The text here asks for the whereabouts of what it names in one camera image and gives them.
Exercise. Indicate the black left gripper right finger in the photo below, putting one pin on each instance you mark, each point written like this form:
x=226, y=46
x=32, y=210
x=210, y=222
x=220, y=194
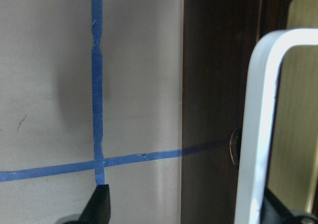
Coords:
x=273, y=210

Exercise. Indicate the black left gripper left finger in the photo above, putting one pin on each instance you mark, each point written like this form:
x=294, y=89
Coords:
x=98, y=209

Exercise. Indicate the white drawer handle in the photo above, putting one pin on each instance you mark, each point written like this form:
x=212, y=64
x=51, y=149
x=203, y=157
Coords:
x=260, y=97

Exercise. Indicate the dark wooden drawer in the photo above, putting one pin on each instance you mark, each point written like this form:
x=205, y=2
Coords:
x=218, y=39

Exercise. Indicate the brass handle backplate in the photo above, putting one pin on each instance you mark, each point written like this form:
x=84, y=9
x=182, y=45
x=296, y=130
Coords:
x=293, y=170

